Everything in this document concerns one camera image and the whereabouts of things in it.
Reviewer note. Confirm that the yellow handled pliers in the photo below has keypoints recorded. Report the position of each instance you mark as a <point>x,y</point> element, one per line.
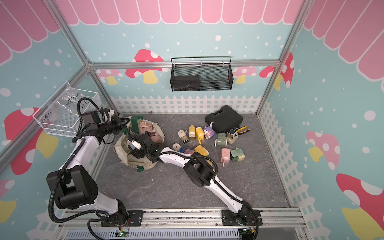
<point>243,130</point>

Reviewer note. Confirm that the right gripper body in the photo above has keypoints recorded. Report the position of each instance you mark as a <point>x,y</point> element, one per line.
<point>140,153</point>

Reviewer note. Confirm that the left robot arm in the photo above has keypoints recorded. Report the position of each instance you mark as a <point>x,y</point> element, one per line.
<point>74,192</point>

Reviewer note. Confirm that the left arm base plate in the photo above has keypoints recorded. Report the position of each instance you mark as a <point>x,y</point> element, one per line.
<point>129,219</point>

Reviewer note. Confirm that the purple pencil sharpener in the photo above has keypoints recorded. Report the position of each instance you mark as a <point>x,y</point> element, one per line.
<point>208,131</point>

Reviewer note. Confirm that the white wire basket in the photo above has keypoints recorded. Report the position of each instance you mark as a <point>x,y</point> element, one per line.
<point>41,118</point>

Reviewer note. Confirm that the clear plastic bag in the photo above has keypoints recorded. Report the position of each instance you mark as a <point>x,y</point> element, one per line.
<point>65,109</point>

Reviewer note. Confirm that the black plastic tool case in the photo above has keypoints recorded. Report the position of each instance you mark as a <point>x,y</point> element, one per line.
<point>224,119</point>

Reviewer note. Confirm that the pink round character sharpener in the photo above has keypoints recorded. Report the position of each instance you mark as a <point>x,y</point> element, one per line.
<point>189,152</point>

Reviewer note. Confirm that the beige canvas tote bag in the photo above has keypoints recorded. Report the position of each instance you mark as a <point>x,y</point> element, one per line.
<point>124,153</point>

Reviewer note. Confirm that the blue pencil sharpener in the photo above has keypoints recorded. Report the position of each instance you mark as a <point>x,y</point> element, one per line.
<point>178,148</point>

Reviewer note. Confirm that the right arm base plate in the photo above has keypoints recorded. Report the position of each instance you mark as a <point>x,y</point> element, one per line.
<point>250,218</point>

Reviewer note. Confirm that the cream pencil sharpener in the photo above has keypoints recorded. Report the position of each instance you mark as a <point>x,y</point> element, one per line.
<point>232,136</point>
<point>183,135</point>

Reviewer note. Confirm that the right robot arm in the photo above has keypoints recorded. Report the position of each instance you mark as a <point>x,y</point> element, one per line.
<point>201,170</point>

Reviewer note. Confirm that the light blue square sharpener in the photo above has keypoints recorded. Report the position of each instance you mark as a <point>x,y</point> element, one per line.
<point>134,145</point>

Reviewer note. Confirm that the pink translucent pencil sharpener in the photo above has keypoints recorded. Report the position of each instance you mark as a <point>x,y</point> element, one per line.
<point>156,138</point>

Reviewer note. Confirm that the black wire mesh basket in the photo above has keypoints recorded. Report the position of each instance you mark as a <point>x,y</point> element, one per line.
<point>201,74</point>

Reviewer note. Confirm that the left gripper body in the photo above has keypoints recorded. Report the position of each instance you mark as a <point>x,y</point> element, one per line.
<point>113,126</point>

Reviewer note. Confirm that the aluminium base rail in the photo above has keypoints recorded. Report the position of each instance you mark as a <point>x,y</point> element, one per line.
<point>207,224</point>

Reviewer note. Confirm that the pink boxy pencil sharpener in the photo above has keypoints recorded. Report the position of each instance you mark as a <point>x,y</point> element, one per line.
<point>225,156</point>

